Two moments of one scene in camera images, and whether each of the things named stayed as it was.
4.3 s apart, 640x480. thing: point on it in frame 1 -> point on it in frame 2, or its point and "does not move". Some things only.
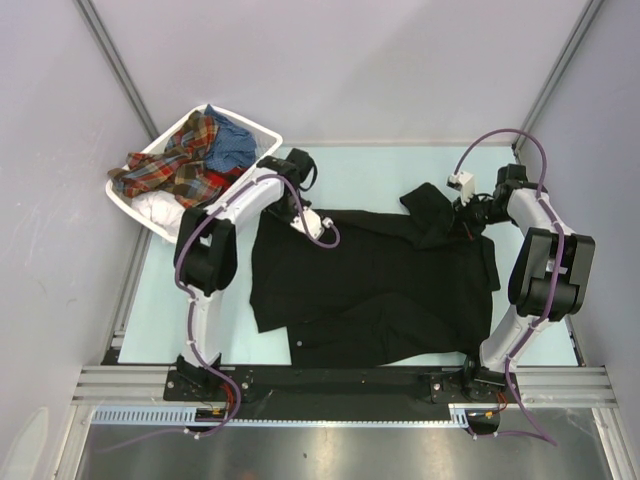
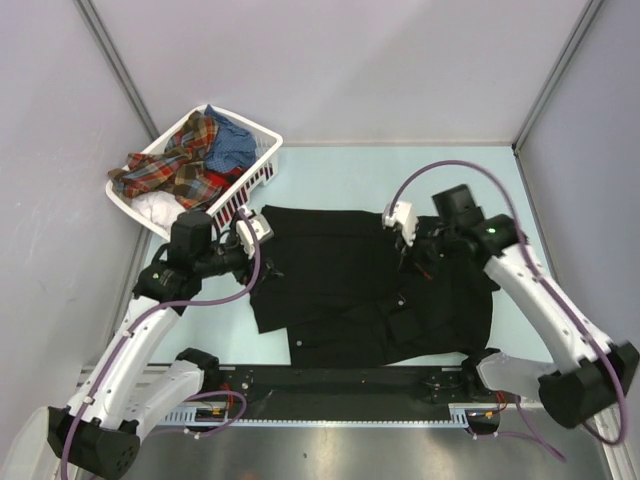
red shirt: [223, 181] does not move
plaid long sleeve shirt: [181, 168] does not move
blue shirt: [231, 148] does not move
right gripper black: [463, 216] -> [411, 257]
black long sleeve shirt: [396, 290] does not move
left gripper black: [272, 208] -> [244, 273]
